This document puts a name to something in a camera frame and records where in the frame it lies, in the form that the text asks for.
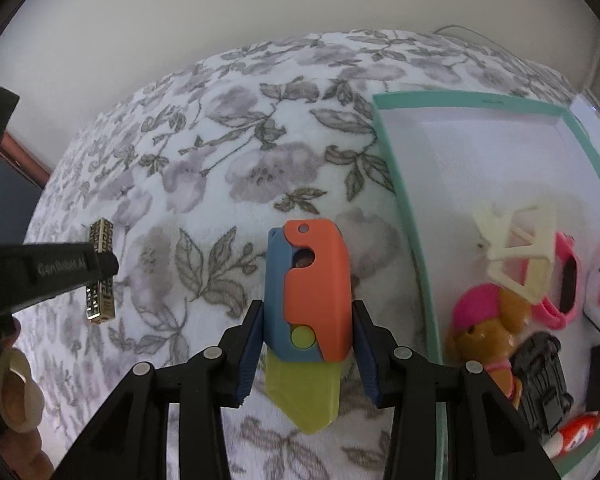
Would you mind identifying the cream hair claw clip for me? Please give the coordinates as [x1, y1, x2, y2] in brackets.
[472, 200, 558, 306]

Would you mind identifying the person's left hand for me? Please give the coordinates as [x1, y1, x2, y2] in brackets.
[0, 317, 56, 480]

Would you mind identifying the gold metal lighter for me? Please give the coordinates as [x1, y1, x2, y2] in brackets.
[84, 218, 117, 325]

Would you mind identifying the floral grey white blanket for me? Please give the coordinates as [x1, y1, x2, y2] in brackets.
[2, 30, 588, 480]

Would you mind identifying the pink brown pup toy figure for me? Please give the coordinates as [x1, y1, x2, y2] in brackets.
[446, 284, 533, 408]

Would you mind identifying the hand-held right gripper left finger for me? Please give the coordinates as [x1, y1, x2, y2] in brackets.
[67, 300, 265, 480]

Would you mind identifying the white cable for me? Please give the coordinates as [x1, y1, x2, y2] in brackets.
[432, 24, 511, 51]

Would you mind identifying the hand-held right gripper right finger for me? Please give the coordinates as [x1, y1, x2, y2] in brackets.
[351, 300, 563, 480]

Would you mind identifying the black toy car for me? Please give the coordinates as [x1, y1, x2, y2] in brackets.
[510, 332, 575, 436]

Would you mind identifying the dark wardrobe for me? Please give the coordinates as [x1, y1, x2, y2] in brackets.
[0, 130, 51, 251]

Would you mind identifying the red white tube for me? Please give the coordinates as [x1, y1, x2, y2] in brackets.
[542, 410, 600, 458]

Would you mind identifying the teal white cardboard box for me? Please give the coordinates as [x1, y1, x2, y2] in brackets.
[371, 91, 600, 480]

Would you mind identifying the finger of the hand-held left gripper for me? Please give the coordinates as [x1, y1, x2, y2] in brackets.
[0, 242, 120, 321]

